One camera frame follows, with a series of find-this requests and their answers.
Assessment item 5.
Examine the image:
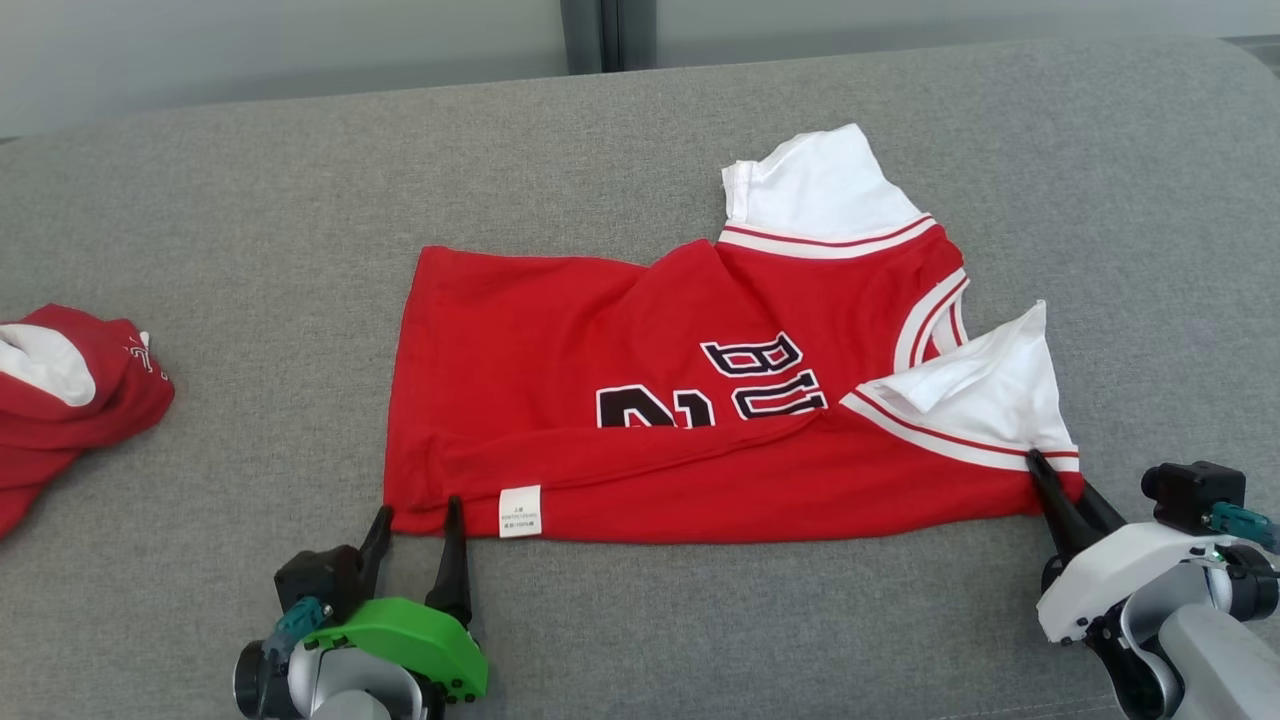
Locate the grey partition post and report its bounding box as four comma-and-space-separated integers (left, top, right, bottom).
560, 0, 656, 76

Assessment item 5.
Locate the grey fabric sofa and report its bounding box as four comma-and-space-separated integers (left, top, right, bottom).
0, 38, 1280, 720

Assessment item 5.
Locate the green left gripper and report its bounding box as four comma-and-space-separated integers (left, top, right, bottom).
300, 496, 489, 706

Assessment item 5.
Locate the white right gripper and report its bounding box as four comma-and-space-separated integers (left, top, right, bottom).
1027, 450, 1241, 644

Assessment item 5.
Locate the red basketball jersey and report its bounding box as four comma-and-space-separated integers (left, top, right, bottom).
383, 123, 1086, 546

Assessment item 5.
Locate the red shorts white stripe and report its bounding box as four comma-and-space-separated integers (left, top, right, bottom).
0, 304, 176, 541

